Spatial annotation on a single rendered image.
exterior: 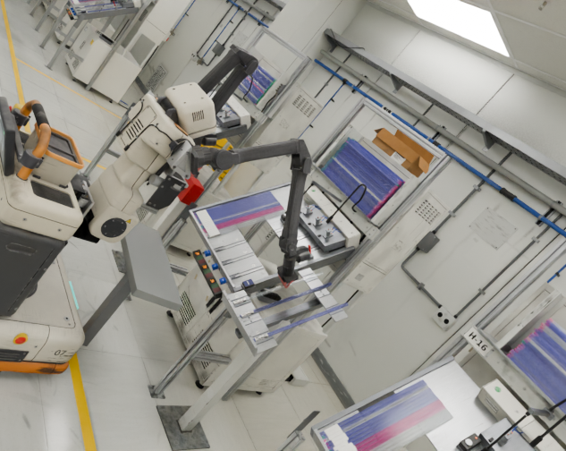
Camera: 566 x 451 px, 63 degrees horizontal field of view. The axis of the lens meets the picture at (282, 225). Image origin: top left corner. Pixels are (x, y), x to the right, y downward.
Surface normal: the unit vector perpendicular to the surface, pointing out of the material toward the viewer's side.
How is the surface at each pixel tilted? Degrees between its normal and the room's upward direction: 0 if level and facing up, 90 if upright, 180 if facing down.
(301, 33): 90
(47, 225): 90
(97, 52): 90
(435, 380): 44
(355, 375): 90
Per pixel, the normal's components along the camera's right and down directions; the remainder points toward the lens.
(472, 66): -0.62, -0.33
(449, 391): 0.03, -0.76
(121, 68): 0.46, 0.59
